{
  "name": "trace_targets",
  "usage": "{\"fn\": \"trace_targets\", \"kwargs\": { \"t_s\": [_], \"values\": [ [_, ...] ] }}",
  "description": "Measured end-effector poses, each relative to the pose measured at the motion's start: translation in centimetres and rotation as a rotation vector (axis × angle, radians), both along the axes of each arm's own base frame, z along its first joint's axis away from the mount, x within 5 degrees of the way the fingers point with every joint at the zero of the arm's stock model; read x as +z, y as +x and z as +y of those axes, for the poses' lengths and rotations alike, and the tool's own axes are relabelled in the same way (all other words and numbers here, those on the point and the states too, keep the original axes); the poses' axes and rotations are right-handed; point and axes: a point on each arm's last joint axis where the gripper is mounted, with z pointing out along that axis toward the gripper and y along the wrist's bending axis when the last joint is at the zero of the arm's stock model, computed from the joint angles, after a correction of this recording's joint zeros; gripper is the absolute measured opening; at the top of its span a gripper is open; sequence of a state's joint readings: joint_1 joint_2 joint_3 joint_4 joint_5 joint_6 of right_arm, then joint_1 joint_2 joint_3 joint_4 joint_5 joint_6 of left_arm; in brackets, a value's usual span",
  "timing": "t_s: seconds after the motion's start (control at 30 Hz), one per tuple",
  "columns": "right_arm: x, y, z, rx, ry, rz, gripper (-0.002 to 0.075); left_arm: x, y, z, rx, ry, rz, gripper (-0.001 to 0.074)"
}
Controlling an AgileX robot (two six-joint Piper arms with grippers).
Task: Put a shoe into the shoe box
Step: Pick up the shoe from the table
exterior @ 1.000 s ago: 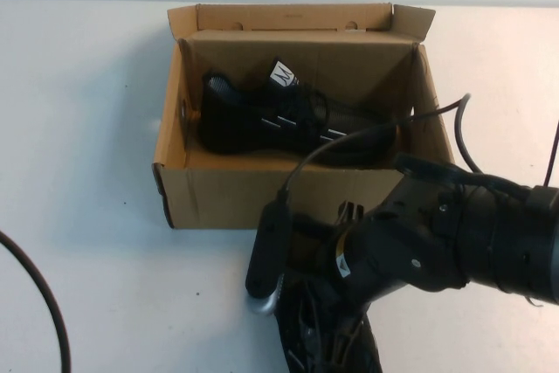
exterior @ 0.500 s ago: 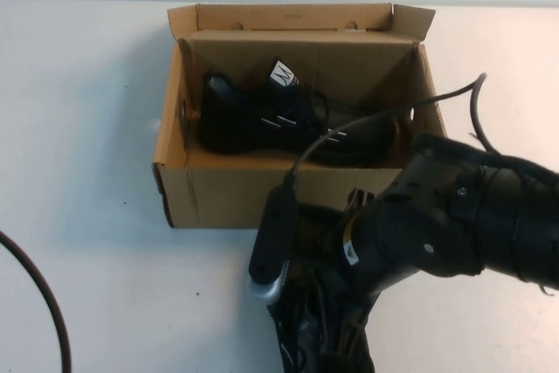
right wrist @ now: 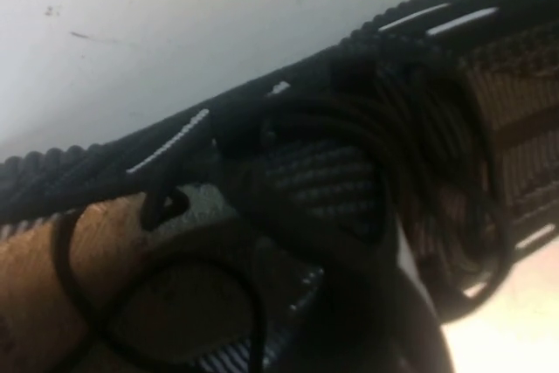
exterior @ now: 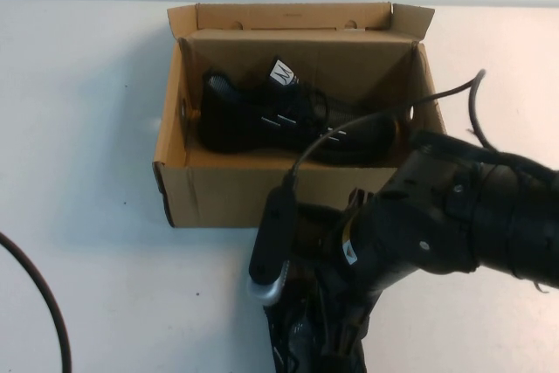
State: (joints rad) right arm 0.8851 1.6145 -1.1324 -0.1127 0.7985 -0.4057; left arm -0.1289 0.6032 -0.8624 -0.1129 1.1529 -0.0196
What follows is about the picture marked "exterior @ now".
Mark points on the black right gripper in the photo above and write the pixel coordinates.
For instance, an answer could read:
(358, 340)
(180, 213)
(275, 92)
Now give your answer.
(327, 250)

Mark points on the black sneaker with white stripes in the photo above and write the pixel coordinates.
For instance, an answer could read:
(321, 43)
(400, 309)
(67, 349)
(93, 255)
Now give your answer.
(297, 340)
(236, 128)

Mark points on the brown cardboard shoe box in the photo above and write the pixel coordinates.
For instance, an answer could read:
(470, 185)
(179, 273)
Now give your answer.
(218, 198)

